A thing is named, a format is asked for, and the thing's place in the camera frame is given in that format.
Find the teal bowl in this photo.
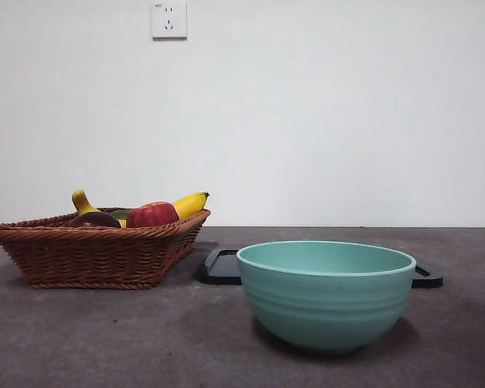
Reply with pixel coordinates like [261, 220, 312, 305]
[235, 239, 417, 356]

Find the dark purple plum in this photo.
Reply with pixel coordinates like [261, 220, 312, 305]
[67, 211, 122, 230]

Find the yellow banana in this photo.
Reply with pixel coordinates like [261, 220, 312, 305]
[71, 189, 211, 230]

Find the black tray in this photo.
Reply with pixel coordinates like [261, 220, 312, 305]
[196, 247, 445, 289]

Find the red apple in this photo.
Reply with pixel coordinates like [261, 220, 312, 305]
[126, 200, 180, 229]

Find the brown wicker basket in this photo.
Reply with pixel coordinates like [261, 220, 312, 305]
[0, 208, 212, 290]

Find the white wall socket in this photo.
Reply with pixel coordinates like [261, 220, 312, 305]
[151, 1, 188, 40]

